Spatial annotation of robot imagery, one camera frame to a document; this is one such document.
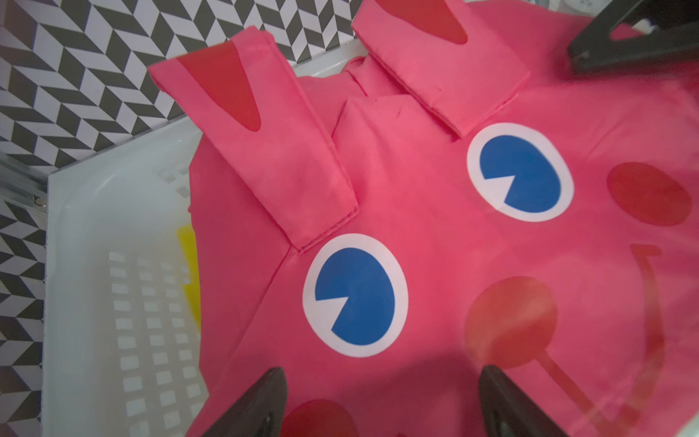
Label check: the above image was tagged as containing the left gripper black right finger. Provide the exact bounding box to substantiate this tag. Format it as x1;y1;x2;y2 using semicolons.
478;365;568;437

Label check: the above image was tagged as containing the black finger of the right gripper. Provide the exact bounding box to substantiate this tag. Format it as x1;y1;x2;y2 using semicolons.
567;0;698;74

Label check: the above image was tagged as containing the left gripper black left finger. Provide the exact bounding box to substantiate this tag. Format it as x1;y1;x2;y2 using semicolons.
204;367;289;437

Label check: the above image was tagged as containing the yellow raincoat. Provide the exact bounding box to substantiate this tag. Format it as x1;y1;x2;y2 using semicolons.
177;224;201;331

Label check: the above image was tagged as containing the white plastic perforated basket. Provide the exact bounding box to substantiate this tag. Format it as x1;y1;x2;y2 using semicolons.
43;32;366;436

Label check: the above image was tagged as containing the pink cartoon raincoat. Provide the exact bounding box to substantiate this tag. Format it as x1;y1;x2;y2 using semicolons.
149;1;698;436

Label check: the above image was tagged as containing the left aluminium corner post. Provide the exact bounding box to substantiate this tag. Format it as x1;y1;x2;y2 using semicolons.
1;153;48;211

